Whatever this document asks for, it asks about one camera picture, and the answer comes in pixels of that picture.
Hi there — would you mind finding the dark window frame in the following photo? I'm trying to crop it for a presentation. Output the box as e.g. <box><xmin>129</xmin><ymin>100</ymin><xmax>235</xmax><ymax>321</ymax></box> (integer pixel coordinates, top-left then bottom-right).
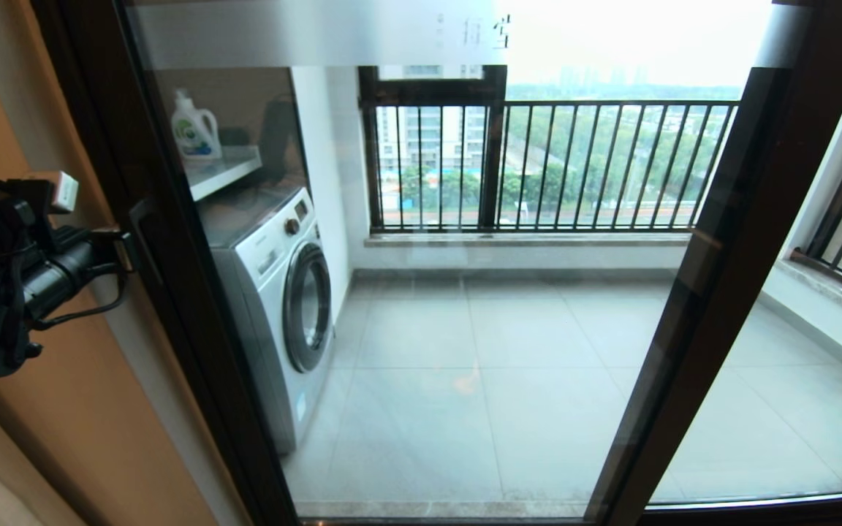
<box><xmin>357</xmin><ymin>66</ymin><xmax>507</xmax><ymax>233</ymax></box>

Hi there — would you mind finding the white detergent bottle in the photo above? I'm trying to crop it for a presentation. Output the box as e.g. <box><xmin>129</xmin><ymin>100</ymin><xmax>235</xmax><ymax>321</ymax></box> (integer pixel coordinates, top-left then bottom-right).
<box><xmin>171</xmin><ymin>89</ymin><xmax>223</xmax><ymax>161</ymax></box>

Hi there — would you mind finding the fixed dark framed glass panel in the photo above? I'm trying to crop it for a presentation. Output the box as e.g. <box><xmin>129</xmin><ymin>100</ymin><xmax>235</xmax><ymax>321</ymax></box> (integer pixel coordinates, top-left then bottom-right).
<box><xmin>585</xmin><ymin>0</ymin><xmax>842</xmax><ymax>526</ymax></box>

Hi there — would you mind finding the white shelf board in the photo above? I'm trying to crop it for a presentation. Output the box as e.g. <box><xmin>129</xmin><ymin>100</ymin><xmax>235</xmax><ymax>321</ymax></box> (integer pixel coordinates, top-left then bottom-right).
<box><xmin>186</xmin><ymin>146</ymin><xmax>264</xmax><ymax>203</ymax></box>

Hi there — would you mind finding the grey high-rise building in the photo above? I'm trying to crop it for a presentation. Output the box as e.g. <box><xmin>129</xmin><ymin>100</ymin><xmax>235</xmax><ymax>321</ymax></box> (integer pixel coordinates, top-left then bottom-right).
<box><xmin>377</xmin><ymin>66</ymin><xmax>486</xmax><ymax>172</ymax></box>

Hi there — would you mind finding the long black balcony railing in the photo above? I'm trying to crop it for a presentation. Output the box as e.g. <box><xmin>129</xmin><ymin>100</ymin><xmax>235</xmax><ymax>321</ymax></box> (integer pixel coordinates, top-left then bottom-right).
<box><xmin>360</xmin><ymin>99</ymin><xmax>740</xmax><ymax>235</ymax></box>

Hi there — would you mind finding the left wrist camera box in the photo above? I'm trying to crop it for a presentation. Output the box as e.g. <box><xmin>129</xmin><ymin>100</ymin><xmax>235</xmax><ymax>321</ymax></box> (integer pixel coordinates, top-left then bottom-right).
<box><xmin>26</xmin><ymin>172</ymin><xmax>80</xmax><ymax>215</ymax></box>

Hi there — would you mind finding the black door handle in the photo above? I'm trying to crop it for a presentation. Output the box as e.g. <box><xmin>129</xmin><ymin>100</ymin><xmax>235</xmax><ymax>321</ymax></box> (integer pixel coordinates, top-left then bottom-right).
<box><xmin>127</xmin><ymin>197</ymin><xmax>164</xmax><ymax>287</ymax></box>

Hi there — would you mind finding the dark framed sliding glass door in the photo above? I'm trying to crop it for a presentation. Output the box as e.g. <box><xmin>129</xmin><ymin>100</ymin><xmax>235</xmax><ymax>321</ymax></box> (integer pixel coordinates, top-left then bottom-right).
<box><xmin>74</xmin><ymin>0</ymin><xmax>842</xmax><ymax>526</ymax></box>

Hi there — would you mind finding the stone window sill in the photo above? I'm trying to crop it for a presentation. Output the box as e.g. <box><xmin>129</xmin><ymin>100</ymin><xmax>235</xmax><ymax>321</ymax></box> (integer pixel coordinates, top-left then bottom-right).
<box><xmin>757</xmin><ymin>252</ymin><xmax>842</xmax><ymax>329</ymax></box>
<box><xmin>364</xmin><ymin>231</ymin><xmax>692</xmax><ymax>249</ymax></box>

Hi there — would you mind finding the white front-load washing machine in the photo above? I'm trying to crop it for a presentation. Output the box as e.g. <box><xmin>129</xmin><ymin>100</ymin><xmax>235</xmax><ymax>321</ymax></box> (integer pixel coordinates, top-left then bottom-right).
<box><xmin>198</xmin><ymin>186</ymin><xmax>337</xmax><ymax>455</ymax></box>

